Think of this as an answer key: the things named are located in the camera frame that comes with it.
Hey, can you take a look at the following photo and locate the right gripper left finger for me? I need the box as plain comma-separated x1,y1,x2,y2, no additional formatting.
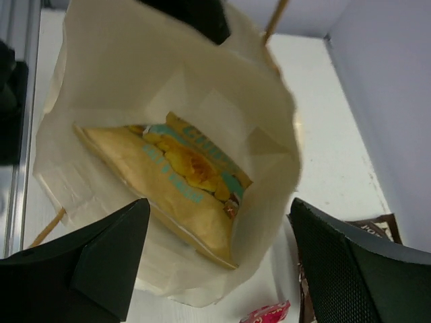
1,199,150,322

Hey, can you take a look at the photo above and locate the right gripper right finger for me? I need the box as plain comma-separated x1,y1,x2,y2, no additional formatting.
289,198,430,322

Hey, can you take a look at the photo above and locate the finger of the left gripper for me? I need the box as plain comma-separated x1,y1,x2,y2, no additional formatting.
201,0,231,45

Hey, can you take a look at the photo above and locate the dark brown snack bag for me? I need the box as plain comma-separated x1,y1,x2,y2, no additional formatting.
298,213,403,323

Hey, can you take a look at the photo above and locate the brown paper bag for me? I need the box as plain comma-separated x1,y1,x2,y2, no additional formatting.
33,1,302,308

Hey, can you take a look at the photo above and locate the yellow chips bag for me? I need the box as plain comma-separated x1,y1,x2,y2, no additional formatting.
73,112,252,269

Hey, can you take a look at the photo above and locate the small red candy wrapper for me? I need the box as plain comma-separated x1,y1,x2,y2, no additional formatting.
240,301,291,323

